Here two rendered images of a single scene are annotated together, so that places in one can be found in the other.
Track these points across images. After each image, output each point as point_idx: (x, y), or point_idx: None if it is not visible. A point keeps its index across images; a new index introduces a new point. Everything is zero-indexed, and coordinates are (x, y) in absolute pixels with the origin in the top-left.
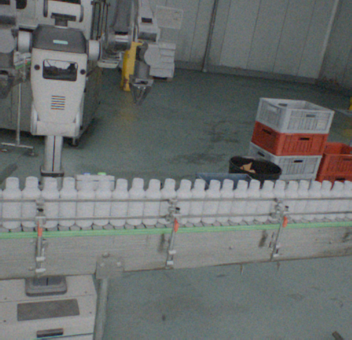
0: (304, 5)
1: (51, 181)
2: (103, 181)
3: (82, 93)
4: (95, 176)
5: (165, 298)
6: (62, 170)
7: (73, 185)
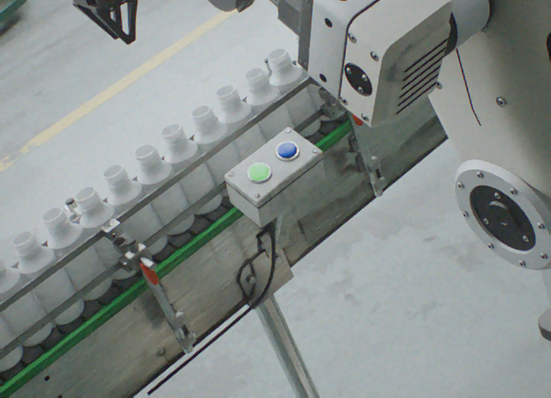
0: None
1: (282, 62)
2: (208, 119)
3: (434, 107)
4: (258, 149)
5: None
6: (550, 327)
7: (247, 84)
